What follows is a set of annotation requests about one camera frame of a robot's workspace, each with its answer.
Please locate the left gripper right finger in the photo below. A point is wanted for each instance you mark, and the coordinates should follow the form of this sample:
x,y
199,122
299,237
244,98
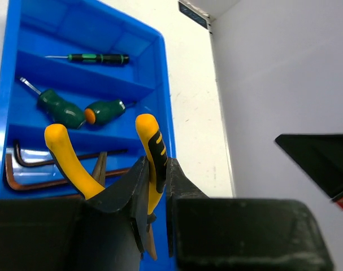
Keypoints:
x,y
239,233

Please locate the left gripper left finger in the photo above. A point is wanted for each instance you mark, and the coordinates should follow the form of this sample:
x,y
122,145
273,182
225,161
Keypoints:
x,y
106,232

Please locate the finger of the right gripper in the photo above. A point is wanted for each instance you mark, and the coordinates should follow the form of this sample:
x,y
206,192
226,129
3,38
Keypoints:
x,y
320,156

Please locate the yellow handled combination pliers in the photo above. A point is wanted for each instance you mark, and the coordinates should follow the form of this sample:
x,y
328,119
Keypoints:
x,y
59,144

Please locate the green stubby screwdriver orange cap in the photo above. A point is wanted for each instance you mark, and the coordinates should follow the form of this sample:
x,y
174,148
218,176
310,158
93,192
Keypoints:
x,y
102,112

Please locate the large brown hex key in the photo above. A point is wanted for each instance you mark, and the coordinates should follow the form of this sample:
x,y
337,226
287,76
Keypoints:
x,y
13,184

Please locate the medium brown hex key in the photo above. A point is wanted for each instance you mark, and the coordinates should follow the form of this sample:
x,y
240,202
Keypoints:
x,y
23,163

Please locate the yellow handled needle-nose pliers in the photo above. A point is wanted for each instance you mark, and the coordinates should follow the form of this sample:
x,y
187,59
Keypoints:
x,y
99,171

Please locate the blue divided plastic bin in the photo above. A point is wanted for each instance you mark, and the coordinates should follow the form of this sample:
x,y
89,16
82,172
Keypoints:
x,y
36,29

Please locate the right blue corner label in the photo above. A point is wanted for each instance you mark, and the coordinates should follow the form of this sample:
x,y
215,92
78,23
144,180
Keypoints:
x,y
194,14

